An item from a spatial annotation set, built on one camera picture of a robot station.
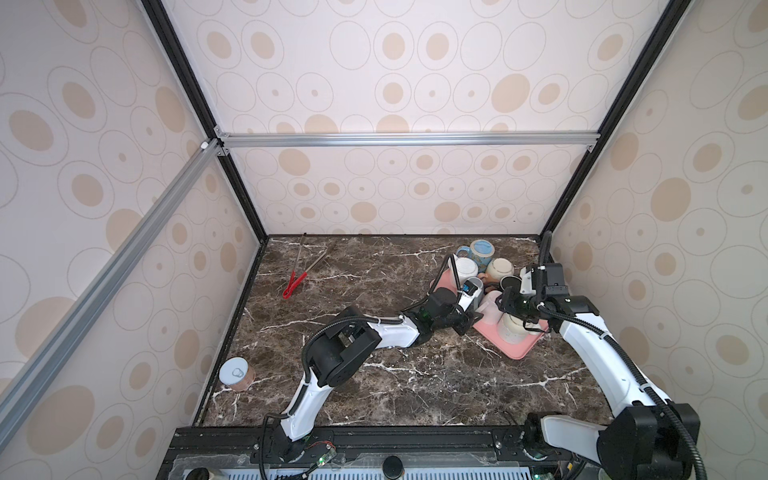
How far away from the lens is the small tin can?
808 mm

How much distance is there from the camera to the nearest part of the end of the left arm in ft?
2.35

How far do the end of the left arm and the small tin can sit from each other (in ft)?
1.58
